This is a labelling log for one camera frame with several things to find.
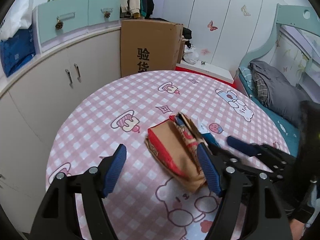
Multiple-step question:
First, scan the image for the white low cabinet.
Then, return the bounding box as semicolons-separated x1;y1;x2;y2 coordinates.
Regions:
1;28;120;232

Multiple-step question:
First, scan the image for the dark brown foil wrapper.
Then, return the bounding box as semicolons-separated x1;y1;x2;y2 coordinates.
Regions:
169;112;207;158

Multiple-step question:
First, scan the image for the red brown snack bag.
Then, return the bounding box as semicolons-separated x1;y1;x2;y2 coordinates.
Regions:
145;119;206;193

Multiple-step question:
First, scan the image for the grey pillow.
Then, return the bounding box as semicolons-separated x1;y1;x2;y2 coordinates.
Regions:
250;60;309;127

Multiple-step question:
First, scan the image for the teal bed frame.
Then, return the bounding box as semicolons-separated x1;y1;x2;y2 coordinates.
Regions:
239;4;319;156

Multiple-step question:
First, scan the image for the white wardrobe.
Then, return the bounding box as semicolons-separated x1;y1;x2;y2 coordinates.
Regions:
154;0;278;73

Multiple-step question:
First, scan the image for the pink checkered tablecloth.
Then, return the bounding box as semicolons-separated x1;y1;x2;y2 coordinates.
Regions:
46;71;289;239

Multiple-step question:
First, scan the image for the blue bag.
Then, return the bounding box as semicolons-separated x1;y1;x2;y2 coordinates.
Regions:
1;26;36;77

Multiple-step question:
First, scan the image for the teal drawer box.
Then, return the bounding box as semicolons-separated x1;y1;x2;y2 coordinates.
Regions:
32;0;120;54

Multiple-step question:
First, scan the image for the brown cardboard box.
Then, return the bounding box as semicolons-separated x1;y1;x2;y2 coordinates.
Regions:
120;19;183;77

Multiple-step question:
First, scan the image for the white plastic bag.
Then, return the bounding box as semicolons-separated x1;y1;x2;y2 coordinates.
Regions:
1;0;34;41

